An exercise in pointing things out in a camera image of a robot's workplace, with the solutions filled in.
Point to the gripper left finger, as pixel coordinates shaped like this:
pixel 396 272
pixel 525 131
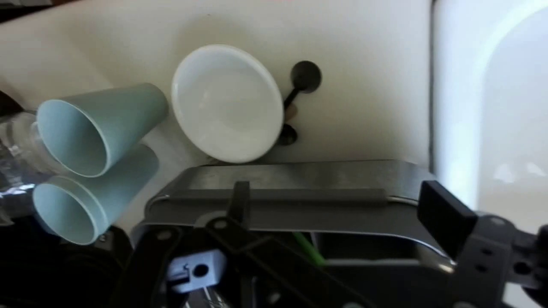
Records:
pixel 222 239

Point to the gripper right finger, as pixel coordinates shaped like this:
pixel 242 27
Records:
pixel 492 244

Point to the stack of white bowls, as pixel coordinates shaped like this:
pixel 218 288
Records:
pixel 227 105

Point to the white sink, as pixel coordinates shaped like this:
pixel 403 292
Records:
pixel 492 107

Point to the green stick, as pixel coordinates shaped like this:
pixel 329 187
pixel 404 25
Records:
pixel 310 250

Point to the grey metal dish rack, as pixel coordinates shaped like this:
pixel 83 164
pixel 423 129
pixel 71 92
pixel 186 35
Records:
pixel 308 184

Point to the light blue plastic cup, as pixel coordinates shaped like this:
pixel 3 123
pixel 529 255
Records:
pixel 85 201
pixel 85 130

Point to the black measuring spoon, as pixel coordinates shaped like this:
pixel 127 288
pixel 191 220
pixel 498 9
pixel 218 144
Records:
pixel 305 77

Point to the clear drinking glass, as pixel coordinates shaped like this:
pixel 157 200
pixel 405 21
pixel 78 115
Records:
pixel 17 171

